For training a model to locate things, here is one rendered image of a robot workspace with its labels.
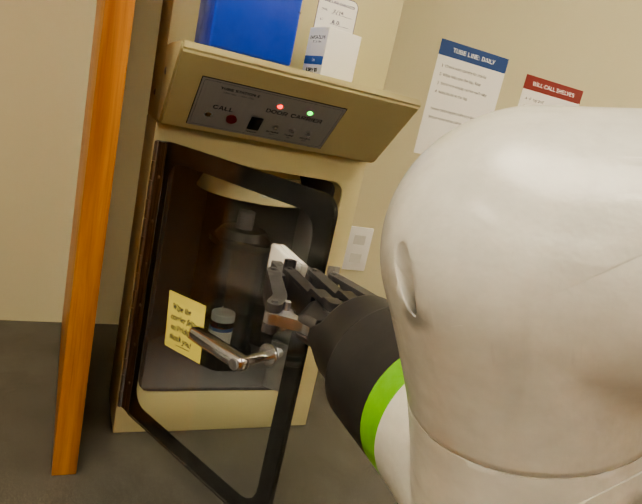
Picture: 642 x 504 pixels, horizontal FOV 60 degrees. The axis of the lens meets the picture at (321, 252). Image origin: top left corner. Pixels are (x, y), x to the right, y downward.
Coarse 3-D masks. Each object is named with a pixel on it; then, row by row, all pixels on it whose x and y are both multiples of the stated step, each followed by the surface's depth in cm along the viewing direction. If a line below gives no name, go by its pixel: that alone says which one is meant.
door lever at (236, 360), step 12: (192, 336) 62; (204, 336) 61; (204, 348) 61; (216, 348) 59; (228, 348) 59; (264, 348) 61; (228, 360) 58; (240, 360) 57; (252, 360) 59; (264, 360) 60
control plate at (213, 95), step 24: (216, 96) 68; (240, 96) 68; (264, 96) 69; (288, 96) 69; (192, 120) 71; (216, 120) 72; (240, 120) 72; (264, 120) 73; (288, 120) 73; (312, 120) 74; (336, 120) 74; (312, 144) 78
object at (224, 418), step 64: (192, 192) 69; (256, 192) 61; (320, 192) 56; (192, 256) 69; (256, 256) 62; (320, 256) 56; (256, 320) 62; (192, 384) 70; (256, 384) 63; (192, 448) 71; (256, 448) 63
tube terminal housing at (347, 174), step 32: (192, 0) 70; (384, 0) 80; (160, 32) 78; (192, 32) 71; (384, 32) 81; (160, 64) 74; (384, 64) 83; (160, 128) 73; (256, 160) 80; (288, 160) 82; (320, 160) 84; (352, 160) 86; (352, 192) 87; (128, 256) 87; (128, 288) 83; (128, 320) 80; (128, 416) 84
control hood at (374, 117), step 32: (192, 64) 63; (224, 64) 64; (256, 64) 64; (160, 96) 72; (192, 96) 67; (320, 96) 70; (352, 96) 71; (384, 96) 72; (192, 128) 73; (352, 128) 76; (384, 128) 77
